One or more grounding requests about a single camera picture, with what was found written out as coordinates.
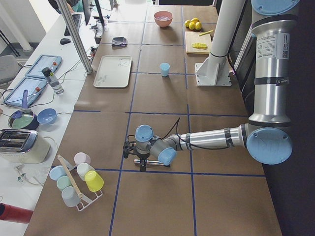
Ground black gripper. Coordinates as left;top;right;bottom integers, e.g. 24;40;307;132
136;151;150;172

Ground steel muddler black tip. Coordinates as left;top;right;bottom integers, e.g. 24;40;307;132
133;159;170;167

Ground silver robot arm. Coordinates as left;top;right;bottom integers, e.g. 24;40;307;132
124;0;299;171

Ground yellow cup on rack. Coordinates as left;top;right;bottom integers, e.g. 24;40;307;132
84;170;104;192

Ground white cup on rack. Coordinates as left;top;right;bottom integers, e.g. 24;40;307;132
76;162;95;181

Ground pink cup on rack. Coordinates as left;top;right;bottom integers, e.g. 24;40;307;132
74;152;91;166

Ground white cup rack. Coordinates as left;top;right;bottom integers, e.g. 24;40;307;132
57;154;103;212

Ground grey cup on rack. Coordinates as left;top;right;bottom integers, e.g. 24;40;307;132
62;186;80;207

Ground green cup on rack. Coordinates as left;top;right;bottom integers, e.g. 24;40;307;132
57;176;72;192

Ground blue cup on rack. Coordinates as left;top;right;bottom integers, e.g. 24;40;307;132
49;165;66;181

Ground light blue plastic cup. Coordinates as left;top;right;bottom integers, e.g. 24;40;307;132
159;62;170;77

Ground pink bowl of ice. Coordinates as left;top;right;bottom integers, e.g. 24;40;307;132
154;11;173;28

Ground cream bear tray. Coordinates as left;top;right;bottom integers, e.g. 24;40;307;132
93;55;132;88

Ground blue bowl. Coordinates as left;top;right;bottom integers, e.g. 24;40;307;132
37;108;57;124

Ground clear water bottle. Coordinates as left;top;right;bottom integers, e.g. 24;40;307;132
41;67;64;94

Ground grey folded cloth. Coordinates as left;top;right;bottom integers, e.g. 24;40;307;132
111;36;128;47

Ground silver toaster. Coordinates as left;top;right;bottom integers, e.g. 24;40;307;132
0;129;50;164

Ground wooden cutting board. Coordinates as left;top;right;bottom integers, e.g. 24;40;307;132
185;31;212;55

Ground lemon slices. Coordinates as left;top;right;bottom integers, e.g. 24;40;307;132
191;43;208;49

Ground blue teach pendant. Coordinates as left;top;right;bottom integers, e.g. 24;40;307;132
25;55;62;78
4;76;48;108

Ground red bottle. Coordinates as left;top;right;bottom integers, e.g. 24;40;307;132
0;203;33;224

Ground black computer mouse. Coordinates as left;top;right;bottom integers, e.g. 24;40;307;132
60;38;71;45

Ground yellow plastic knife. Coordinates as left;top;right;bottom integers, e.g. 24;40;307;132
198;30;213;37

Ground black keyboard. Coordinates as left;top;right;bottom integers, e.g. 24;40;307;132
63;13;83;35

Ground black monitor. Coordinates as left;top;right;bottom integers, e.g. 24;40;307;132
81;0;108;30

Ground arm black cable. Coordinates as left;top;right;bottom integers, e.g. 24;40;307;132
159;117;229;150

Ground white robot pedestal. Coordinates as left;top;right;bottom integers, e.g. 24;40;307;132
195;0;246;86

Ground aluminium frame post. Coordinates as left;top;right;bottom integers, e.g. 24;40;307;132
56;0;93;75

